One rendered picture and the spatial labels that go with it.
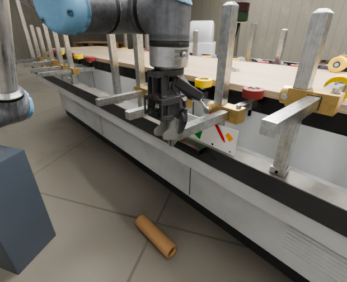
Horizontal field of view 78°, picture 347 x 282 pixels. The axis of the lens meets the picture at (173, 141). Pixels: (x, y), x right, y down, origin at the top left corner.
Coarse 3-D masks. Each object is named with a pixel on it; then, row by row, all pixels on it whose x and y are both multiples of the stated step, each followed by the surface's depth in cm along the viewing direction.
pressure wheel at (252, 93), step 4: (244, 88) 82; (248, 88) 82; (252, 88) 82; (256, 88) 83; (260, 88) 81; (244, 92) 81; (248, 92) 80; (252, 92) 79; (256, 92) 79; (260, 92) 79; (244, 96) 82; (248, 96) 80; (252, 96) 80; (256, 96) 79; (260, 96) 80; (252, 100) 83; (248, 112) 86
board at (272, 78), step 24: (72, 48) 272; (96, 48) 272; (120, 48) 272; (192, 72) 117; (216, 72) 117; (240, 72) 117; (264, 72) 117; (288, 72) 117; (336, 72) 117; (264, 96) 84
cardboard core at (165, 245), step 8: (144, 216) 133; (136, 224) 131; (144, 224) 127; (152, 224) 127; (144, 232) 125; (152, 232) 122; (160, 232) 122; (152, 240) 120; (160, 240) 118; (168, 240) 118; (160, 248) 116; (168, 248) 113; (176, 248) 117; (168, 256) 116
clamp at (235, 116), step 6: (210, 102) 79; (216, 108) 76; (222, 108) 74; (228, 108) 72; (234, 108) 72; (228, 114) 73; (234, 114) 71; (240, 114) 71; (228, 120) 74; (234, 120) 72; (240, 120) 73
